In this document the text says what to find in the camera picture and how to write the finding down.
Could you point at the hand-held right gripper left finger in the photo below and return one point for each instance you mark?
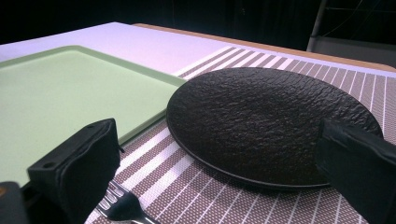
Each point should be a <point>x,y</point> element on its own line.
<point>77,161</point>

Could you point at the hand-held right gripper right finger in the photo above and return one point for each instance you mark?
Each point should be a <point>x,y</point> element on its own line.
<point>358,168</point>

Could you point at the silver metal fork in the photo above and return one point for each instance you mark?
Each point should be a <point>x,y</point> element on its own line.
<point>124,205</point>

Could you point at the light green tray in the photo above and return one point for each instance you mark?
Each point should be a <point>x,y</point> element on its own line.
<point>71,102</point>

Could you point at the black textured plate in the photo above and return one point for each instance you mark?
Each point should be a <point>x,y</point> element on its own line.
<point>258,124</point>

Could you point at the brown striped placemat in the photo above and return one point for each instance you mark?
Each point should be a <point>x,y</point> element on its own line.
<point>193,199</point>

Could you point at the metal stand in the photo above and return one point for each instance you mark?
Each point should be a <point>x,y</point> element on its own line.
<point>348,37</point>

